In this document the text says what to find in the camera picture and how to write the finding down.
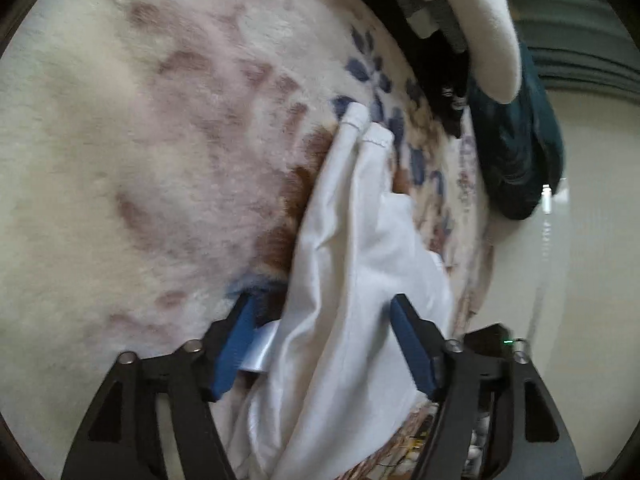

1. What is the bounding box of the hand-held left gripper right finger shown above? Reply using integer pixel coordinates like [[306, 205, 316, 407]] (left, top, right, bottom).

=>
[[390, 294, 586, 480]]

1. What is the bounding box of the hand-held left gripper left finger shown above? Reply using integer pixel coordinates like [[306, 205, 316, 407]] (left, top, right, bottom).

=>
[[60, 294, 257, 480]]

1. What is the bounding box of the floral checkered blanket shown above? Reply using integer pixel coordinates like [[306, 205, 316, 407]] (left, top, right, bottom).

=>
[[0, 0, 496, 480]]

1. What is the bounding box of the white t-shirt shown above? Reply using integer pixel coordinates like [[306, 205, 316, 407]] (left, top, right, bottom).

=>
[[227, 102, 456, 480]]

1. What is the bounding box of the white bed headboard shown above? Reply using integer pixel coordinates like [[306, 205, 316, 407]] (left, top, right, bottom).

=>
[[487, 87, 632, 361]]

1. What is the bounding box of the folded white garment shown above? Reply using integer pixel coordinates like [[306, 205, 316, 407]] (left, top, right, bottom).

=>
[[425, 0, 523, 103]]

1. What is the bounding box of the dark green blanket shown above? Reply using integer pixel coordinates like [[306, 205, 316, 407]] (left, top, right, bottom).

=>
[[467, 0, 632, 221]]

